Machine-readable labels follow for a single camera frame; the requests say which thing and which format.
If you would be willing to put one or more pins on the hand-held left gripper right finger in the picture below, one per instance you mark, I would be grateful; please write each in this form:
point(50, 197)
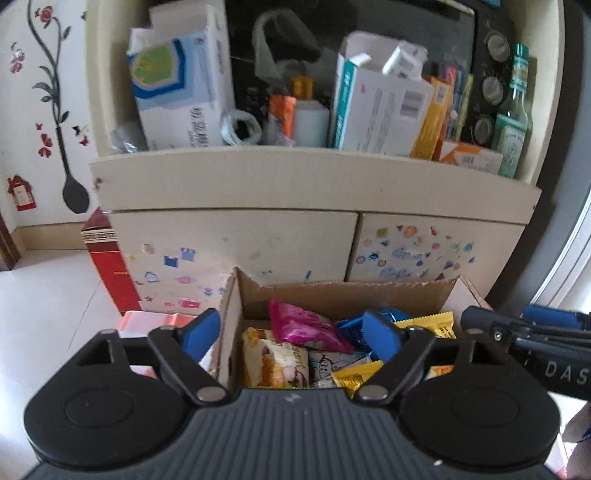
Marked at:
point(376, 334)

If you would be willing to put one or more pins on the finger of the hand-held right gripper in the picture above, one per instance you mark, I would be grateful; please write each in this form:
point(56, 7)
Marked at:
point(485, 323)
point(549, 314)

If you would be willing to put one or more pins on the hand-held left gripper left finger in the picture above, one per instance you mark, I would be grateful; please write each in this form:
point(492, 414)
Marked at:
point(202, 333)

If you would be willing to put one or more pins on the blue snack packet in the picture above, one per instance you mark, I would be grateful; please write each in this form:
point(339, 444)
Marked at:
point(351, 332)

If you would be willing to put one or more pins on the yellow snack packet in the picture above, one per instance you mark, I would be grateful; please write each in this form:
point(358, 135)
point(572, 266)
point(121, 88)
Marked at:
point(438, 325)
point(355, 376)

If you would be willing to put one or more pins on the brown cardboard box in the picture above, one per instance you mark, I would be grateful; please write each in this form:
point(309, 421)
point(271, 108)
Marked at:
point(332, 295)

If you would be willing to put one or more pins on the white cartoon snack packet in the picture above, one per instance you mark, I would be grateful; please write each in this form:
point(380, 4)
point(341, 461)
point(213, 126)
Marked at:
point(323, 364)

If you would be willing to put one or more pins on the cream orange snack packet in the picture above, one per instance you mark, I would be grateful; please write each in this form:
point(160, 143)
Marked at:
point(272, 360)

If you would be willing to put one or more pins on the magenta pink snack packet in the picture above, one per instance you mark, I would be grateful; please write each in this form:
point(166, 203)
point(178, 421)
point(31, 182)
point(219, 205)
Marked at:
point(300, 327)

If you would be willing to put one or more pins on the pink checkered tablecloth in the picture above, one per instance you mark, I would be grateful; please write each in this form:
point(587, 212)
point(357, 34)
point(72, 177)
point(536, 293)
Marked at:
point(152, 318)

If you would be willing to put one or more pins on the red carton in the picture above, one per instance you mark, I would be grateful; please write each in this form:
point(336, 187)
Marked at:
point(111, 272)

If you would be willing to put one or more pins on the cream cabinet with stickers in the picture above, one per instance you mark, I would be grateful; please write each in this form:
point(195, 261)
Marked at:
point(231, 184)

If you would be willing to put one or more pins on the orange white small box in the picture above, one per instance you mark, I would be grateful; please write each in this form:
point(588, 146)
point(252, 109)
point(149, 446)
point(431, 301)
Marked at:
point(471, 159)

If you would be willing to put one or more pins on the green glass bottle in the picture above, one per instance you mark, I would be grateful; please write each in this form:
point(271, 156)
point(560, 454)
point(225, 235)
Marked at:
point(510, 143)

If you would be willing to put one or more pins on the orange yellow box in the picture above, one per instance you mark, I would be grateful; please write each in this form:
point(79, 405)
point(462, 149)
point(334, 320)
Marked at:
point(431, 124)

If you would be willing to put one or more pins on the grey plastic roll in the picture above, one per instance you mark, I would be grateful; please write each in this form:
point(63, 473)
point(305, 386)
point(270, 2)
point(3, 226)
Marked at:
point(231, 129)

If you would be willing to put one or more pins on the grey crumpled wrap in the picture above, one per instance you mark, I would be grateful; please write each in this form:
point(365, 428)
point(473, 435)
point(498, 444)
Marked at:
point(129, 138)

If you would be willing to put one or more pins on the brown wooden door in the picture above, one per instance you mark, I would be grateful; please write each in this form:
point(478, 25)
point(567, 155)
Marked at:
point(9, 244)

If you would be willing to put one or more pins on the teal white open carton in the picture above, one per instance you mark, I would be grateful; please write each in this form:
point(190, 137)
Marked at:
point(378, 120)

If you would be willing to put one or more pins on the white plastic bottle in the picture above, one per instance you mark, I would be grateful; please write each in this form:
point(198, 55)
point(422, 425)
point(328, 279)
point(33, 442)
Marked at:
point(309, 124)

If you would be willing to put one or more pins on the bundle of coloured markers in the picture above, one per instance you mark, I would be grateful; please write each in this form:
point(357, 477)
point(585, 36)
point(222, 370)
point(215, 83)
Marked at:
point(457, 101)

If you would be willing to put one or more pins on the blue white carton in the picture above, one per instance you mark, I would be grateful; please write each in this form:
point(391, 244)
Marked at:
point(184, 92)

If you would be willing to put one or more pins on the small gold container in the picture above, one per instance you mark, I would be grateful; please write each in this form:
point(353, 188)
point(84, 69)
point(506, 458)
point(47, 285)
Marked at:
point(303, 87)

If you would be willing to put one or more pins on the black toaster oven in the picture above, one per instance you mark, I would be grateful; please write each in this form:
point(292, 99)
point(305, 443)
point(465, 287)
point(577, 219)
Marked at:
point(438, 27)

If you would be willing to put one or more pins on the clear plastic bag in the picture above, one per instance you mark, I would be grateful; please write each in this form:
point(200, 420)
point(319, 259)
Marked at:
point(272, 41)

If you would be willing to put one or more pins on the flower wall sticker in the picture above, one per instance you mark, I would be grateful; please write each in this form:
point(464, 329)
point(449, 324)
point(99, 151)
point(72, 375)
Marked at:
point(75, 194)

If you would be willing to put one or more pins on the red house wall sticker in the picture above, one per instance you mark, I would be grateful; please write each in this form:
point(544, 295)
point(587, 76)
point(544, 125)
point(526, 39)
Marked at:
point(21, 194)

